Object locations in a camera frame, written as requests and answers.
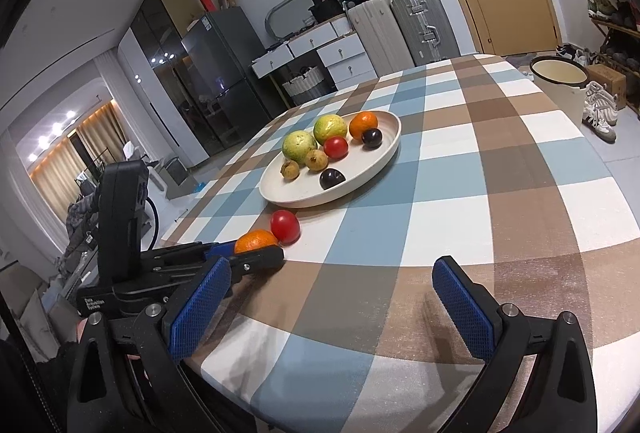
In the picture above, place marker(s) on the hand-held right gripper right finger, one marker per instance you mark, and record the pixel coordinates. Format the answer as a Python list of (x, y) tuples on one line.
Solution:
[(462, 308)]

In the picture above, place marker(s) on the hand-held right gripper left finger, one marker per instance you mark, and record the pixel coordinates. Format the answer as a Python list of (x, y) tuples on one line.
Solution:
[(200, 308)]

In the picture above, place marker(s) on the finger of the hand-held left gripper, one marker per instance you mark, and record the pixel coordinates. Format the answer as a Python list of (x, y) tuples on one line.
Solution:
[(220, 249), (260, 259)]

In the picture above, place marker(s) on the orange tangerine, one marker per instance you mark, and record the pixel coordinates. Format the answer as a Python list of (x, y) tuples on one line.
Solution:
[(255, 241), (362, 124)]

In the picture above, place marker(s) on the red tomato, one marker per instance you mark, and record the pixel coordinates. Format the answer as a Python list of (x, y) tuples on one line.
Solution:
[(336, 148), (285, 227)]

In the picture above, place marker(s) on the brown longan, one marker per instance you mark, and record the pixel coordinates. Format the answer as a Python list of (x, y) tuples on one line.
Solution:
[(290, 169), (316, 160)]

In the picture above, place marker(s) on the dark purple plum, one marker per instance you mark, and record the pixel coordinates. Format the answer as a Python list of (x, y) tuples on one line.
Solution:
[(372, 138), (332, 178)]

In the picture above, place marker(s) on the green guava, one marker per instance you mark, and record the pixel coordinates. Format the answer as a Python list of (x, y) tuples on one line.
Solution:
[(330, 128), (298, 146)]

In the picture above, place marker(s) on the white round plate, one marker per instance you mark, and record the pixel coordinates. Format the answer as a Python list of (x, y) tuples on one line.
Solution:
[(360, 173)]

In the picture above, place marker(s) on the beige curtains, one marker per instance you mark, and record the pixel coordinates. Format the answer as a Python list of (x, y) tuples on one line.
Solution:
[(60, 163)]

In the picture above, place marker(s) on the checked tablecloth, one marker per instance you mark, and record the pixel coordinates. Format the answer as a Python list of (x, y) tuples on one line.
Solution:
[(450, 188)]

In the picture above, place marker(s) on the dark glass cabinet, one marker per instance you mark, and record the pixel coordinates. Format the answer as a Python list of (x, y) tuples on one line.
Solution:
[(160, 78)]

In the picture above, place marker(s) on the dark grey fridge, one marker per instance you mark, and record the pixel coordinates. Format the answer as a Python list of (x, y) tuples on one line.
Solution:
[(225, 73)]

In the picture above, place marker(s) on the wicker basket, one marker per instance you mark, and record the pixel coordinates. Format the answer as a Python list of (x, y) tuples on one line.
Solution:
[(306, 87)]

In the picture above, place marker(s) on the white drawer cabinet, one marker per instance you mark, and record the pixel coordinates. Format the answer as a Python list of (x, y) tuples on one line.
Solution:
[(340, 50)]

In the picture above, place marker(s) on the white sneakers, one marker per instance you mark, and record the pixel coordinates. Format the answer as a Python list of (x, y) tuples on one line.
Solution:
[(600, 113)]

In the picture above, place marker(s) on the beige trash bin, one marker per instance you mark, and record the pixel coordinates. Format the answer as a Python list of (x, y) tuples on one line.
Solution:
[(557, 88)]

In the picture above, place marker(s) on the oval mirror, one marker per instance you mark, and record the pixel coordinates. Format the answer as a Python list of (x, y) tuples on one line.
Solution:
[(290, 15)]

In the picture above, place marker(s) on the beige suitcase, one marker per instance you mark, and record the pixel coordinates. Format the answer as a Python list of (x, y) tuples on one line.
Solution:
[(375, 35)]

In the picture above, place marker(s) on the black bag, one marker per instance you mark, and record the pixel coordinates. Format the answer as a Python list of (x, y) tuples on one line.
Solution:
[(322, 0)]

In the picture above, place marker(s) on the brown cardboard box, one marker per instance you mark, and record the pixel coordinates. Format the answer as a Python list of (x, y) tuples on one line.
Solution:
[(607, 83)]

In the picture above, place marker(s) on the silver suitcase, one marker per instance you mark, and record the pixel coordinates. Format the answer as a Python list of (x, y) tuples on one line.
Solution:
[(422, 25)]

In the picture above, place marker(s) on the wooden shoe rack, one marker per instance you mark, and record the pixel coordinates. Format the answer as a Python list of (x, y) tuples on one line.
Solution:
[(610, 13)]

